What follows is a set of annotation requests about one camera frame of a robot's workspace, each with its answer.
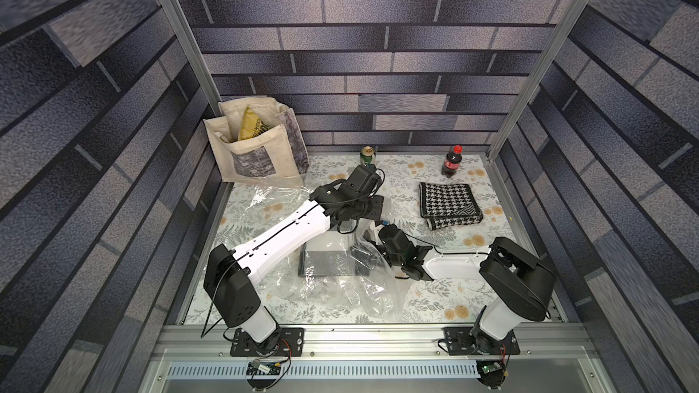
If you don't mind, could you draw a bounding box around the grey white scarf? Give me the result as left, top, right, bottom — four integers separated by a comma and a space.
298, 229, 380, 278

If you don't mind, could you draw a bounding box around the clear plastic vacuum bag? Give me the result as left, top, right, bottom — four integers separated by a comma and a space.
216, 185, 411, 324

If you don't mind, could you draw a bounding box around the black white houndstooth scarf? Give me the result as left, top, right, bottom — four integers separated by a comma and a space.
419, 182, 483, 230

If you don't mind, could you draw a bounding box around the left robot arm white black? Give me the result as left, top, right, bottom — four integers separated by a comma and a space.
203, 164, 385, 351

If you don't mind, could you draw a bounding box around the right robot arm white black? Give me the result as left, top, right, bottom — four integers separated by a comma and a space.
378, 224, 556, 356

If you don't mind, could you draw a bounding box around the cream canvas tote bag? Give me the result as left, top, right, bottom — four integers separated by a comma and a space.
204, 96, 309, 187

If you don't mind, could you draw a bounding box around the green beverage can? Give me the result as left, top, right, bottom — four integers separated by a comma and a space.
360, 147, 376, 171

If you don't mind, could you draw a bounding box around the cola bottle red cap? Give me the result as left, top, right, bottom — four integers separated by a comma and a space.
442, 146, 462, 178

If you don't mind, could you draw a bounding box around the yellow snack packet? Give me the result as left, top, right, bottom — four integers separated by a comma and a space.
238, 107, 270, 141

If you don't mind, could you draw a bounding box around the right circuit board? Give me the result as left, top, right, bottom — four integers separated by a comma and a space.
476, 360, 507, 390

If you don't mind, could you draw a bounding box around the circuit board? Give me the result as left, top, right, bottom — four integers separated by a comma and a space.
246, 360, 282, 378
476, 360, 507, 390

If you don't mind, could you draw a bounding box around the left circuit board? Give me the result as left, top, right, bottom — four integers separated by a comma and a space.
246, 360, 282, 378

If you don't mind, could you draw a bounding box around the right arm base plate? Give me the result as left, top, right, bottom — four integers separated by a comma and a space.
442, 327, 521, 357

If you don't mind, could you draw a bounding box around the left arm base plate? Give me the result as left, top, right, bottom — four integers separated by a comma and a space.
229, 327, 306, 358

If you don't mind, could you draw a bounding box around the aluminium front rail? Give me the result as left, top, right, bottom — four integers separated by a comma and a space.
150, 323, 598, 362

